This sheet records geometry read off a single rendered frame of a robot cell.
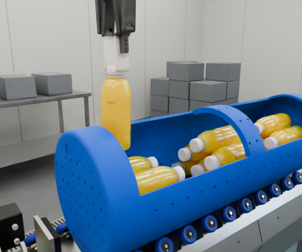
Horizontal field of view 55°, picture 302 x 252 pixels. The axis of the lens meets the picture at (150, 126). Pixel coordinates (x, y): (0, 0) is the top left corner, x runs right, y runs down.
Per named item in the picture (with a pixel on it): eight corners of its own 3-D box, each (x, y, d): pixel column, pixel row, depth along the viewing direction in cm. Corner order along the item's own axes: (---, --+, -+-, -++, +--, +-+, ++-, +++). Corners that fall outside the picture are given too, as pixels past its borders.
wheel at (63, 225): (76, 224, 72) (73, 217, 73) (58, 230, 69) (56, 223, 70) (73, 231, 75) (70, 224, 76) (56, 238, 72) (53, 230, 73)
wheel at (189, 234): (193, 221, 71) (188, 222, 73) (180, 227, 68) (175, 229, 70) (201, 239, 70) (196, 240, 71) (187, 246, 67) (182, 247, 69)
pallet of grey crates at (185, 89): (236, 136, 478) (242, 62, 447) (209, 148, 422) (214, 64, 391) (178, 124, 558) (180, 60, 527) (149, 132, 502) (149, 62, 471)
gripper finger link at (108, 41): (104, 36, 60) (102, 36, 60) (105, 70, 62) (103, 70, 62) (116, 36, 62) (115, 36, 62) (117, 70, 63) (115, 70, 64)
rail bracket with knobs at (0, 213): (28, 252, 73) (24, 215, 71) (-3, 264, 69) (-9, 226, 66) (18, 233, 81) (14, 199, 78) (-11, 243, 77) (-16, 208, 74)
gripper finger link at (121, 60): (126, 35, 59) (128, 35, 58) (127, 71, 60) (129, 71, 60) (113, 35, 57) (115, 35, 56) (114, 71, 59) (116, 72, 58)
